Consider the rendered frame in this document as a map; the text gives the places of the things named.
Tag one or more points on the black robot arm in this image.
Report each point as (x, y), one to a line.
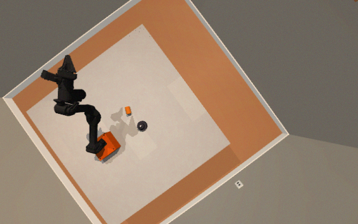
(64, 107)

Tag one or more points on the orange knob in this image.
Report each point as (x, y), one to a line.
(127, 109)

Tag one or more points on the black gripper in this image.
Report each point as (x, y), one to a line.
(66, 73)

